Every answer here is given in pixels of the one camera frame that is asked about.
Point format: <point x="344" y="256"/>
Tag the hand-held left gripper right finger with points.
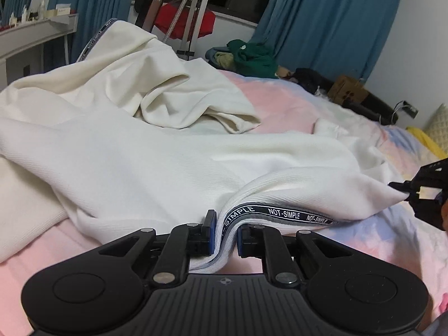
<point x="241" y="240"/>

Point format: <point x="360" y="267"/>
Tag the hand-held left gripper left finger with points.
<point x="209" y="233"/>

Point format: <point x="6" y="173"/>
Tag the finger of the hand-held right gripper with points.
<point x="399" y="185"/>

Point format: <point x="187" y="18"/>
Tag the white garment with printed band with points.
<point x="140" y="154"/>

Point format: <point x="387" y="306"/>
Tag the metal clothes rack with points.
<point x="187" y="14"/>

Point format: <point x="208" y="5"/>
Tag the yellow pillow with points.
<point x="425" y="140"/>

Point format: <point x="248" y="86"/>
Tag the pale patterned pillow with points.
<point x="439" y="127"/>

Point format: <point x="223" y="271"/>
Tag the small white cloth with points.
<point x="327" y="127"/>

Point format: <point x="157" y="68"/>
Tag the cardboard box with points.
<point x="346" y="89"/>

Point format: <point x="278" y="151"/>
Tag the pastel pink bed blanket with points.
<point x="301" y="105"/>

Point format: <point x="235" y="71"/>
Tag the yellowish garment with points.
<point x="224" y="60"/>

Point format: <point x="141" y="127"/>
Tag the green garment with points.
<point x="253" y="57"/>

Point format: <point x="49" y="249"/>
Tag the red cloth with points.
<point x="204" y="21"/>

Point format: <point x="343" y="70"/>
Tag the white desk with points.
<point x="31" y="36"/>

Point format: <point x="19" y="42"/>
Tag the small white box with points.
<point x="58" y="11"/>

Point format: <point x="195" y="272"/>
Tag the row of small bottles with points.
<point x="26" y="13"/>

